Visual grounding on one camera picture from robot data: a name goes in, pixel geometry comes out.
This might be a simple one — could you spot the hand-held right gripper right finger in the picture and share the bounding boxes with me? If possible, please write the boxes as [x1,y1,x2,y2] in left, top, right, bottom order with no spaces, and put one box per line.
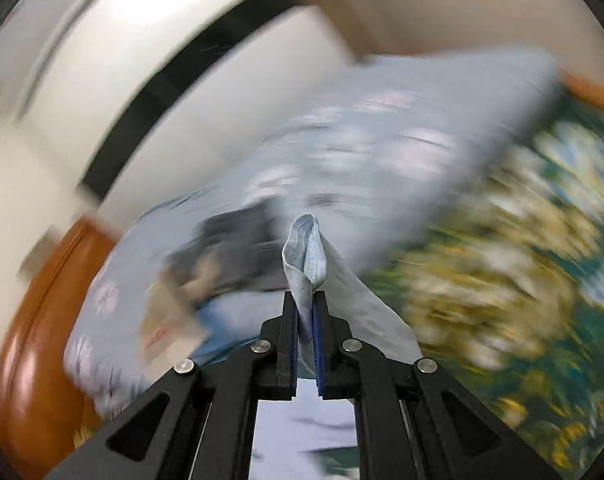
[313,290,562,480]

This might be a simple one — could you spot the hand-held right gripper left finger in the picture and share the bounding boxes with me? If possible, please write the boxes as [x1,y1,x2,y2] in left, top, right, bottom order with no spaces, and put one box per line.
[44,290,300,480]

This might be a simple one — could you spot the light blue garment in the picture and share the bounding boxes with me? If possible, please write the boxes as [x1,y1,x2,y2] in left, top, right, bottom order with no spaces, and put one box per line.
[254,213,423,453]

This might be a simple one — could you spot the blue cloth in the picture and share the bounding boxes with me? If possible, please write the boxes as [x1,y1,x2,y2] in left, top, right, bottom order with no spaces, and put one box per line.
[192,290,287,361]

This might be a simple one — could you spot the dark grey garment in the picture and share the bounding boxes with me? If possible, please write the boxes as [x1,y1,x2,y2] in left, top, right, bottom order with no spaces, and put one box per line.
[167,200,293,291]

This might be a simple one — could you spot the beige knit sweater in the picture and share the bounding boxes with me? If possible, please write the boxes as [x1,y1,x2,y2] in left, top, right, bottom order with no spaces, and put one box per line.
[137,260,207,361]

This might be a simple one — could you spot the teal floral bed sheet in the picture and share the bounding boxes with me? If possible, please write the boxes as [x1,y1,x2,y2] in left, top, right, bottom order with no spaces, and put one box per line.
[362,95,604,476]

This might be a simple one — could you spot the blue floral quilt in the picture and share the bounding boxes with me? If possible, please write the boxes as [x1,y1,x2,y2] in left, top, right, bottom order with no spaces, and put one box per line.
[64,52,562,411]

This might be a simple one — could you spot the orange wooden headboard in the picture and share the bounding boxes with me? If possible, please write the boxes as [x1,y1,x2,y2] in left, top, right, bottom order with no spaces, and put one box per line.
[0,217,123,466]

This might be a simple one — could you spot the white wardrobe with black stripe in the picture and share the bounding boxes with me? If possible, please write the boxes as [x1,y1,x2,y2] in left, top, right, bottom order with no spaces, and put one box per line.
[0,0,363,221]

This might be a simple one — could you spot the cream door frame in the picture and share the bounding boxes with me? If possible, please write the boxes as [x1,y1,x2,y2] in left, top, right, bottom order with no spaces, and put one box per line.
[277,0,397,66]

